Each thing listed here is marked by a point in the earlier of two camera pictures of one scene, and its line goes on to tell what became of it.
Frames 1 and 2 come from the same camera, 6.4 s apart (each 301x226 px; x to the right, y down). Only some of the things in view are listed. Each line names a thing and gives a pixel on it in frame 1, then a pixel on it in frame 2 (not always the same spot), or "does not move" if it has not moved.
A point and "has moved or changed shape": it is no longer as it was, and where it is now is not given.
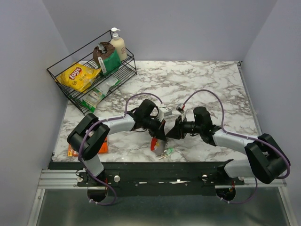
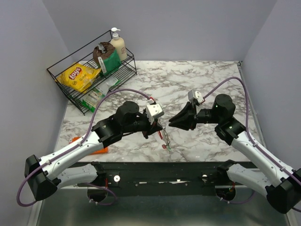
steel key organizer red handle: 158,146 has moved or changed shape
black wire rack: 90,73 does not move
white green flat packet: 103,88 does not move
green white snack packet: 91,98 does not move
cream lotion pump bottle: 119,44 does not move
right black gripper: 178,131 → 186,119
